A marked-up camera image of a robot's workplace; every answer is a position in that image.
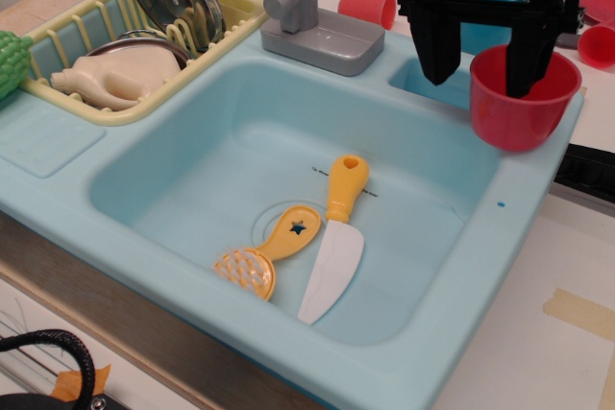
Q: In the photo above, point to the cream toy detergent bottle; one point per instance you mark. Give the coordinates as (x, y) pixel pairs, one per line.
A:
(118, 80)

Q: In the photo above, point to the small red cup lying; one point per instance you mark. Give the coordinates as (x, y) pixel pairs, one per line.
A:
(380, 12)

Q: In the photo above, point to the black bar at right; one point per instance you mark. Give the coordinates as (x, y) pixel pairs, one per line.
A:
(589, 171)

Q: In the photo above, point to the light blue toy sink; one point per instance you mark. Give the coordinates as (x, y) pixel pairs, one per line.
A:
(153, 203)

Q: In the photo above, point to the orange tape piece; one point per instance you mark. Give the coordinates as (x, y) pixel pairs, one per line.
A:
(69, 384)

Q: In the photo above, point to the metal pot in rack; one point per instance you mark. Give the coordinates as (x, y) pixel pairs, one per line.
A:
(181, 56)

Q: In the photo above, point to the pale yellow dish rack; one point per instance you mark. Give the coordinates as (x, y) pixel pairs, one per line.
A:
(68, 36)

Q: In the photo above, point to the green toy corn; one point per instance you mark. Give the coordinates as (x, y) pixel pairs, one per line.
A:
(15, 61)

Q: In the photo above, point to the beige masking tape strip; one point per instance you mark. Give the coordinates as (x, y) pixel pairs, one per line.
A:
(582, 313)

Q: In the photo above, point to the large red plastic cup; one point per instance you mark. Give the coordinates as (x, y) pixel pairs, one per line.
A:
(518, 124)

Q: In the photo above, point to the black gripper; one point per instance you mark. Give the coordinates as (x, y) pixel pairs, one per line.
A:
(536, 24)

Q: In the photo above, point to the grey toy faucet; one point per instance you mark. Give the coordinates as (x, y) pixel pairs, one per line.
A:
(302, 31)

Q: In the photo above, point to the grey toy spoon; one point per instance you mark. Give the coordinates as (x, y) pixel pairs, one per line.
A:
(568, 41)

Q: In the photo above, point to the blue plastic cup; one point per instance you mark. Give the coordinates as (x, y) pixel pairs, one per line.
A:
(475, 38)

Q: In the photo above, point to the yellow handled toy knife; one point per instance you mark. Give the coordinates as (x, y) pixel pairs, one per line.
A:
(342, 244)

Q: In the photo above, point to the small red cup right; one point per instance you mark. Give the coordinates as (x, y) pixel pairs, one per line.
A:
(596, 47)

